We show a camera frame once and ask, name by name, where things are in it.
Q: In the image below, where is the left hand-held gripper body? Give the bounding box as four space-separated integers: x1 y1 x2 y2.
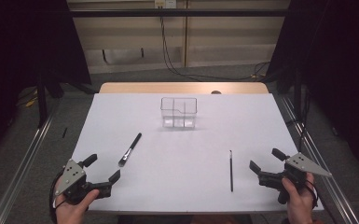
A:
54 158 113 205

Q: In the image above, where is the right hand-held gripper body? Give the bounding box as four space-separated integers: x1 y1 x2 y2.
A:
257 152 333 205

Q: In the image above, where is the thick black makeup brush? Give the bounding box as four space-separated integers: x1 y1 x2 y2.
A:
117 133 143 168

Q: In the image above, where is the clear plastic organizer box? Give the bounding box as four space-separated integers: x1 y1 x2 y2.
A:
159 96 199 130

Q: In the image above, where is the person's left hand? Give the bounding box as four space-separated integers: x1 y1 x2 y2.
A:
54 189 101 224

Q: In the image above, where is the person's right hand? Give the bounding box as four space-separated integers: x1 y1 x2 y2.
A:
281 172 317 224

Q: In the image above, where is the black metal stand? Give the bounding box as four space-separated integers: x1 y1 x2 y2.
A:
36 69 48 129
293 66 304 152

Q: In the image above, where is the black curtain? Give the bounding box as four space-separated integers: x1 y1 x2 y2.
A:
265 0 359 180
0 0 91 164

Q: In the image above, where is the black horizontal metal bar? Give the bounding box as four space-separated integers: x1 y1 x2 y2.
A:
69 8 289 19

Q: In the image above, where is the silver metal floor rail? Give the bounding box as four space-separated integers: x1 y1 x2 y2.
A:
0 102 61 224
279 94 359 224

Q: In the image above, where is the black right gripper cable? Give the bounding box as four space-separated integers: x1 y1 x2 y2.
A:
304 179 320 210

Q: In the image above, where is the long black hanging cable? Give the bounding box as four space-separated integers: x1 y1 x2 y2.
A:
159 7 271 82

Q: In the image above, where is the white wall socket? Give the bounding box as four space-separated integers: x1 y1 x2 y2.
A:
154 0 178 9

